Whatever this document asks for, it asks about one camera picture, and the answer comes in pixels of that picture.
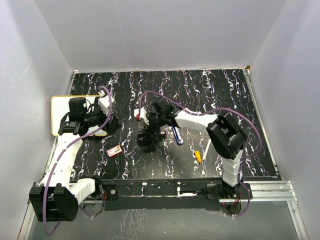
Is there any yellow cap marker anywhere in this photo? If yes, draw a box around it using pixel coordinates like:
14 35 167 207
194 150 202 164

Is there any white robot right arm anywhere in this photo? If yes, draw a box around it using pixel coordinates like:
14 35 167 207
134 99 248 199

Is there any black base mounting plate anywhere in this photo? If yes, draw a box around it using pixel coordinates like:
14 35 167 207
100 178 253 211

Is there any aluminium frame rail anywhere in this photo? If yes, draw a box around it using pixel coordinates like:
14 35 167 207
17 181 309 240

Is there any red staple box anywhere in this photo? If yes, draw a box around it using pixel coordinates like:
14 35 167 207
107 145 122 158

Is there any white board with wooden frame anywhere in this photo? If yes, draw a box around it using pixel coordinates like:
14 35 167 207
50 95 99 137

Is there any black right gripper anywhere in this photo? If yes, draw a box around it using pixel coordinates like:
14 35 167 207
142 113 166 141

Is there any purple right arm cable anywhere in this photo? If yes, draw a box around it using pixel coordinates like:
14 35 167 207
138 91 263 218

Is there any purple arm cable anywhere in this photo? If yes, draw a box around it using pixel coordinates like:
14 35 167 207
42 85 113 237
138 91 263 218

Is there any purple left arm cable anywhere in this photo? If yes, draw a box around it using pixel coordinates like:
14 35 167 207
42 85 113 237

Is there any white pen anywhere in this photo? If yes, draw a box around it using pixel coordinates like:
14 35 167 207
202 139 212 161

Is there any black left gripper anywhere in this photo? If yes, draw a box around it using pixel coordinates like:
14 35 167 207
83 97 122 135

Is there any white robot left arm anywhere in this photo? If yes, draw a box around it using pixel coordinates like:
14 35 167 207
29 96 120 222

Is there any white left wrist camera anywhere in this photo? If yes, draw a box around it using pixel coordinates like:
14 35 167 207
97 92 115 116

